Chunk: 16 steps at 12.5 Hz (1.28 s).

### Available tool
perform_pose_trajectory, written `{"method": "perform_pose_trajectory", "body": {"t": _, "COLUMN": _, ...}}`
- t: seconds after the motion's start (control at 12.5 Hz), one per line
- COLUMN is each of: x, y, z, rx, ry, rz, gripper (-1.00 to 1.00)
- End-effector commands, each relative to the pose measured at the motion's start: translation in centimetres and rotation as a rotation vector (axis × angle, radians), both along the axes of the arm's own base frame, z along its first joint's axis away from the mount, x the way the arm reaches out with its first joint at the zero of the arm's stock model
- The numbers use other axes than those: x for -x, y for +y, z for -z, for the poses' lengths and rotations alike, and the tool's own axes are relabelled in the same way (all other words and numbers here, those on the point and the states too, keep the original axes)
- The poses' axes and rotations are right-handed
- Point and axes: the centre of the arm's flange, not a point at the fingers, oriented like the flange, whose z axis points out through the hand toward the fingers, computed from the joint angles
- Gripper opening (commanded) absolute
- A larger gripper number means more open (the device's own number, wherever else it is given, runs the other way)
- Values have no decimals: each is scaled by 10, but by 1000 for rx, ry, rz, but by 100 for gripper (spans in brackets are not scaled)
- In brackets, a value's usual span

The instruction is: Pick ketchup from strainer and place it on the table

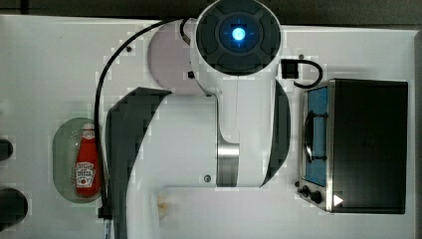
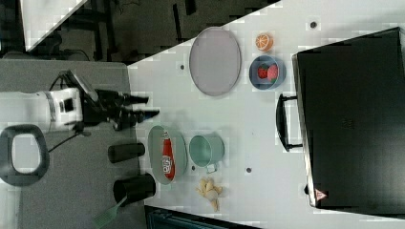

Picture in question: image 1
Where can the black round object left edge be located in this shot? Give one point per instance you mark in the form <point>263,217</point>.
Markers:
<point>6,149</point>

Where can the black round object lower left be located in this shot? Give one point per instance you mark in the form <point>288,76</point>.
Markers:
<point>13,207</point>

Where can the green oval strainer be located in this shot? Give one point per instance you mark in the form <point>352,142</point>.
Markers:
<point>66,143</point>

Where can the red plush ketchup bottle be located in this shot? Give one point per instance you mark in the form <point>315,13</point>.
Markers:
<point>86,167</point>

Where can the black toaster oven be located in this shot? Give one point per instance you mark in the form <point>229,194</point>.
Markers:
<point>354,146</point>

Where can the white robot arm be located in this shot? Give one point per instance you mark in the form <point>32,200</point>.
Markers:
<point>234,133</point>

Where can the peeled banana toy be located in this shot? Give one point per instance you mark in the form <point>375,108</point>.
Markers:
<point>162,206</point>

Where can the lilac round plate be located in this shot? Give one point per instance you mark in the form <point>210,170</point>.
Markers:
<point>168,60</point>

